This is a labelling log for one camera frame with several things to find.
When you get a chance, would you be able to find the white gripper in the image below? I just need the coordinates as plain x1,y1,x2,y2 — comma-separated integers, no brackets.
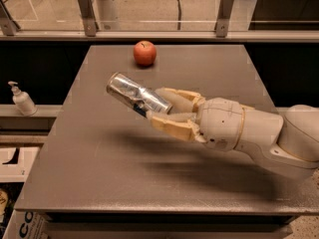
147,88,244,151

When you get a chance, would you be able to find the silver redbull can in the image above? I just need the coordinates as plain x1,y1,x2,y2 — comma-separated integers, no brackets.
106,73,172,117

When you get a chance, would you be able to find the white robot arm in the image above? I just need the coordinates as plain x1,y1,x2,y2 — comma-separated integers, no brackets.
147,88,319,179

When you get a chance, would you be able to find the red apple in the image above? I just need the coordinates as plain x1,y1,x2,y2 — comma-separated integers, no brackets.
134,41,157,67

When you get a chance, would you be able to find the white pillar base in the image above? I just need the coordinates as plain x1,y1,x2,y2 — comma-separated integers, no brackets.
96,0,120,31

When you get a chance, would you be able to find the white pump dispenser bottle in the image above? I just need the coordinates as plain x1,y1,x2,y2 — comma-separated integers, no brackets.
8,81,37,116

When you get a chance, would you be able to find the white cardboard box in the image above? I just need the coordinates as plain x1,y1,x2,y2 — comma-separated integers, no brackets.
0,147,39,182

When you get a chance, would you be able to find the white printed box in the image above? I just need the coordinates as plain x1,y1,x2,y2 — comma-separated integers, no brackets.
2,210,49,239

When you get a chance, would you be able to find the metal railing bracket right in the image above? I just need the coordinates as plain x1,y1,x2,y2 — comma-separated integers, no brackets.
215,0,234,38

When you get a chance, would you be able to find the metal railing bracket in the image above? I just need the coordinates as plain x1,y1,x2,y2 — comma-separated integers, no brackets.
78,0,99,37
215,0,234,38
0,0,21,36

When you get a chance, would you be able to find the metal railing bracket far left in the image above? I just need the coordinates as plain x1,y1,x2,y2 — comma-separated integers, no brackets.
0,0,21,36

